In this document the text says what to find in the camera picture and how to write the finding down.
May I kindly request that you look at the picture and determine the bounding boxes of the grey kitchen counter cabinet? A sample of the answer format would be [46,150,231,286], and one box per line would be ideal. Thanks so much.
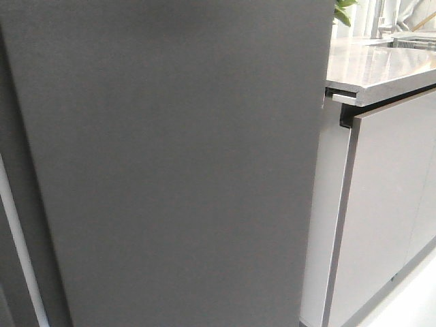
[299,38,435,326]

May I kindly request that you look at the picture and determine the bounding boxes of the green potted plant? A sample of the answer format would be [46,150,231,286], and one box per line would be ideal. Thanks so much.
[332,0,358,38]

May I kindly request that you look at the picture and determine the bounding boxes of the silver sink faucet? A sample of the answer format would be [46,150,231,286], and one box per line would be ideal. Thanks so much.
[371,0,397,39]

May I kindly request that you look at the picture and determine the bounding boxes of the steel kitchen sink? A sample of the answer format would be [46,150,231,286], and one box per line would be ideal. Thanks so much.
[369,31,435,52]

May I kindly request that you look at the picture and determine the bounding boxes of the wooden folding rack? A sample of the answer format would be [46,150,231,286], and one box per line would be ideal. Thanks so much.
[412,12,436,32]

